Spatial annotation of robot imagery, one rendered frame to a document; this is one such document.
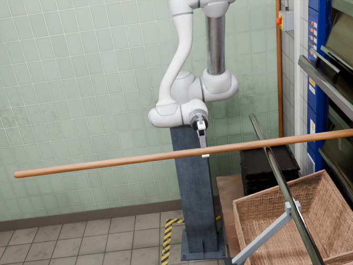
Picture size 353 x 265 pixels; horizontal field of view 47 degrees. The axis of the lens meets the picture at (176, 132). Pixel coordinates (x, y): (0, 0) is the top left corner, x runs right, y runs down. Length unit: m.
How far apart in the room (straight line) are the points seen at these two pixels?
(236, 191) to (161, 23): 1.16
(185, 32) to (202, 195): 1.11
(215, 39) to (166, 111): 0.46
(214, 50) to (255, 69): 0.73
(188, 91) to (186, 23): 0.49
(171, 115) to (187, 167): 0.62
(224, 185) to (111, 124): 0.97
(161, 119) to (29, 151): 1.48
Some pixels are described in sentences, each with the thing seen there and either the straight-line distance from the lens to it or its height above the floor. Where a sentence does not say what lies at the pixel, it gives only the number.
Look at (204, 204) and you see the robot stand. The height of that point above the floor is 0.42.
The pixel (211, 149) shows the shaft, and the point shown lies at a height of 1.20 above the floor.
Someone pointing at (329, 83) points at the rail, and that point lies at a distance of 1.61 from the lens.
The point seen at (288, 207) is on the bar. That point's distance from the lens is 1.40.
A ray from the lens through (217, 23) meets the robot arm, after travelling 2.11.
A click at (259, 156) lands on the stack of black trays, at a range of 2.38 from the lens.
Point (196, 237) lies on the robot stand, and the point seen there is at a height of 0.15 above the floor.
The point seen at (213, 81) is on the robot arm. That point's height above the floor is 1.23.
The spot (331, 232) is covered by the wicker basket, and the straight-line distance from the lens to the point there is 2.08.
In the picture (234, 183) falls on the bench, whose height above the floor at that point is 0.58.
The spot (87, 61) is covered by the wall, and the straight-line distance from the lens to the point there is 2.85.
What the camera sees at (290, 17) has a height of 1.49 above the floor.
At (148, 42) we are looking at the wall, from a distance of 2.77.
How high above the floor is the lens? 2.02
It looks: 26 degrees down
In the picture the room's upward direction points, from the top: 9 degrees counter-clockwise
